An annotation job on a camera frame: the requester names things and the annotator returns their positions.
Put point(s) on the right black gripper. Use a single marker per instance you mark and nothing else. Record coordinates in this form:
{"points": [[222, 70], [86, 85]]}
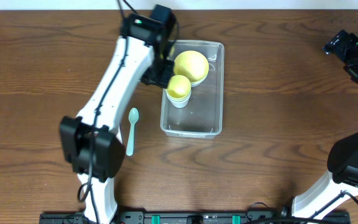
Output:
{"points": [[338, 45]]}

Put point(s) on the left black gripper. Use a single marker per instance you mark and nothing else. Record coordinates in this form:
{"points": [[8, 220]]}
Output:
{"points": [[158, 78]]}

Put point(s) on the yellow plastic cup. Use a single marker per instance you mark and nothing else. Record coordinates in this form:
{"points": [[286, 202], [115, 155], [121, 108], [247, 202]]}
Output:
{"points": [[178, 87]]}

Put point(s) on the grey plastic cup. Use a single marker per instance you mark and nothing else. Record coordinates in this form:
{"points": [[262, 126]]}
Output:
{"points": [[177, 100]]}

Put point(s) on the yellow plastic bowl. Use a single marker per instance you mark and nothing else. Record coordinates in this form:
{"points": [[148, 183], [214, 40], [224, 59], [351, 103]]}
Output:
{"points": [[192, 65]]}

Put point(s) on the white plastic bowl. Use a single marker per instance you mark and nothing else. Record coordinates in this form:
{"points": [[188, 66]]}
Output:
{"points": [[194, 84]]}

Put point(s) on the cream plastic cup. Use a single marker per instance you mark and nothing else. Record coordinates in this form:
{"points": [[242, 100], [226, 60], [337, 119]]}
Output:
{"points": [[180, 104]]}

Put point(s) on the teal plastic spoon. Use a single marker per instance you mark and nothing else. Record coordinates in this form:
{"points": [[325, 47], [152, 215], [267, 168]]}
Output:
{"points": [[133, 119]]}

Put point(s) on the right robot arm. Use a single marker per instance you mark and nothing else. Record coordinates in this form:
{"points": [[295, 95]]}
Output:
{"points": [[340, 182]]}

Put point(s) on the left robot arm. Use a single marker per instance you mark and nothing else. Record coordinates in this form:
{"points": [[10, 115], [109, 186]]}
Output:
{"points": [[90, 141]]}

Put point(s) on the clear plastic container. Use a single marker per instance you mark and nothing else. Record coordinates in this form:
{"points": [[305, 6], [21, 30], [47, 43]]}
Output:
{"points": [[202, 117]]}

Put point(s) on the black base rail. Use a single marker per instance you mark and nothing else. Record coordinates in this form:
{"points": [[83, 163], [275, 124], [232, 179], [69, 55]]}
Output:
{"points": [[253, 213]]}

